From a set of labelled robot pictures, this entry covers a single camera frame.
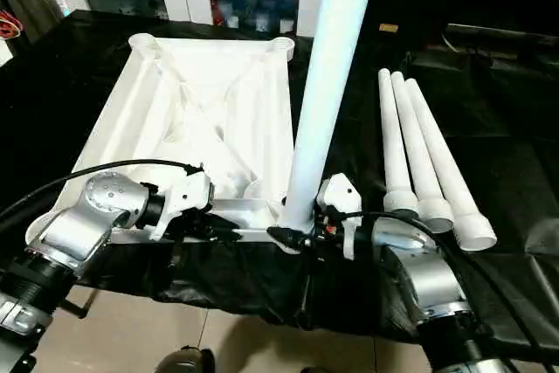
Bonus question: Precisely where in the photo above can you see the white plastic table top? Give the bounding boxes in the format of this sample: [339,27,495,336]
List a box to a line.
[26,32,303,248]

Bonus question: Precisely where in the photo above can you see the white plastic table leg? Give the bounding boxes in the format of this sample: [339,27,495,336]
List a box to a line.
[278,0,383,236]
[377,67,421,215]
[390,72,456,234]
[404,78,499,252]

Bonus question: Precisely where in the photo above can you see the black work mat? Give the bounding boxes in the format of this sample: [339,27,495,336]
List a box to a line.
[0,10,559,339]

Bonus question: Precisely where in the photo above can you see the black folding table frame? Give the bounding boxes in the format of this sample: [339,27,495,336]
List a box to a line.
[59,294,95,320]

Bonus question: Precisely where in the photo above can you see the red cable bundle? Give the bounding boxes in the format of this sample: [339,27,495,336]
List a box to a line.
[0,10,24,42]

